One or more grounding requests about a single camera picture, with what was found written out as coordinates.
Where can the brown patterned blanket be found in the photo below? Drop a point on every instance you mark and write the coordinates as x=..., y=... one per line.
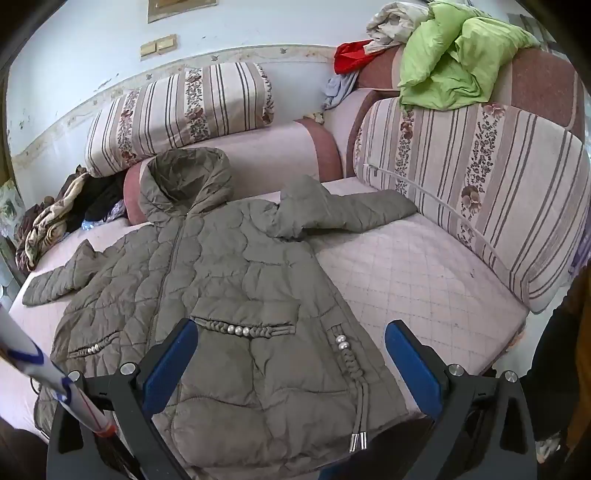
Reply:
x=51, y=221

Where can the white floral cloth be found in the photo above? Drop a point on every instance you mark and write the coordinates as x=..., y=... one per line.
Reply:
x=392, y=25

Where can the beige wall switch plate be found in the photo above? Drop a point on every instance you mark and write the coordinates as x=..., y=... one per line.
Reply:
x=167, y=43
x=148, y=50

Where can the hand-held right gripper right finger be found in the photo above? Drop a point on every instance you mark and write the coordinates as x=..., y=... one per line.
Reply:
x=412, y=367

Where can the floral printed panel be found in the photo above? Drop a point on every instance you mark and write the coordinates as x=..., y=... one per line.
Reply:
x=8, y=207

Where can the black clothes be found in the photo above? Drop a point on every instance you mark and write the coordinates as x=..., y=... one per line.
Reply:
x=101, y=196

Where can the light blue cloth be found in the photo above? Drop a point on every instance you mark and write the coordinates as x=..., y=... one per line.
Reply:
x=339, y=90

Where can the pink bolster with maroon ends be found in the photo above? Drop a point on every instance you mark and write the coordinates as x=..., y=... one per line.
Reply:
x=277, y=147
x=344, y=124

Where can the olive quilted hooded jacket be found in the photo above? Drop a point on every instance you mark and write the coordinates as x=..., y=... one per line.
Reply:
x=240, y=263

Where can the red cloth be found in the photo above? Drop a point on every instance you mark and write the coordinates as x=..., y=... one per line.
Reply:
x=353, y=55

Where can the green blanket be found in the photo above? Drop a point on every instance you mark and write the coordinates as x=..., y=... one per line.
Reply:
x=452, y=50

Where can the large striped floral cushion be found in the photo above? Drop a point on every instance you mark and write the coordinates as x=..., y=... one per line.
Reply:
x=485, y=184

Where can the person's dark trousers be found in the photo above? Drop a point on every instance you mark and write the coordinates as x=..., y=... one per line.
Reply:
x=549, y=369

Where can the maroon sofa backrest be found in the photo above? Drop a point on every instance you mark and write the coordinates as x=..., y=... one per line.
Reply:
x=545, y=78

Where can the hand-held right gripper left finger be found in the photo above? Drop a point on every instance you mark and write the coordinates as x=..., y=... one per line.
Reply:
x=170, y=364

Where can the person's brown coat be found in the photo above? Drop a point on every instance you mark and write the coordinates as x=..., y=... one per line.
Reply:
x=582, y=369

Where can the small striped floral cushion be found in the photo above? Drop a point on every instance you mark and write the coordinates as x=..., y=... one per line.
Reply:
x=184, y=110

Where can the clear plastic water bottle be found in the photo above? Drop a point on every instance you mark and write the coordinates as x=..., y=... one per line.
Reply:
x=104, y=219

